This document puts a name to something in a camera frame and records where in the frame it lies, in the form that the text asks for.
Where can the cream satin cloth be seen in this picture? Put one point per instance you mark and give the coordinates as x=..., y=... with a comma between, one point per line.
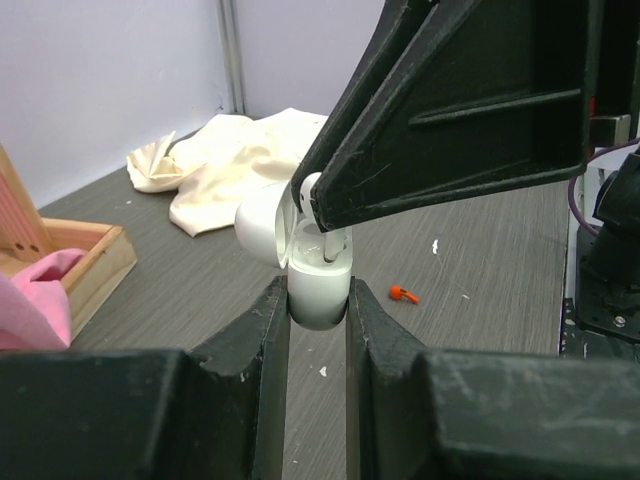
x=226, y=161

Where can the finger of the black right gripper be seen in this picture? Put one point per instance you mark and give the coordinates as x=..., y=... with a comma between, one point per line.
x=488, y=97
x=399, y=21

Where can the white earbud front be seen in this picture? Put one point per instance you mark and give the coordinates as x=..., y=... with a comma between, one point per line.
x=333, y=241

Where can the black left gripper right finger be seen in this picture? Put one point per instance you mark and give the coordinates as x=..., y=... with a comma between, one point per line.
x=419, y=413

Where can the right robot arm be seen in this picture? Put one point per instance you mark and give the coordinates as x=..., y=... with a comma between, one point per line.
x=606, y=304

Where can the white earbud case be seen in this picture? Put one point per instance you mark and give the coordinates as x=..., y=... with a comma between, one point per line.
x=318, y=265

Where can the pink t-shirt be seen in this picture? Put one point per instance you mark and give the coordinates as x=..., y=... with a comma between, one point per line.
x=35, y=309

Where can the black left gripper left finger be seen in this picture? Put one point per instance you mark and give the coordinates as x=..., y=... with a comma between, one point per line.
x=215, y=412

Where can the wooden clothes rack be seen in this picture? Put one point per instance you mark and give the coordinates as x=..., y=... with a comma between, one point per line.
x=26, y=237

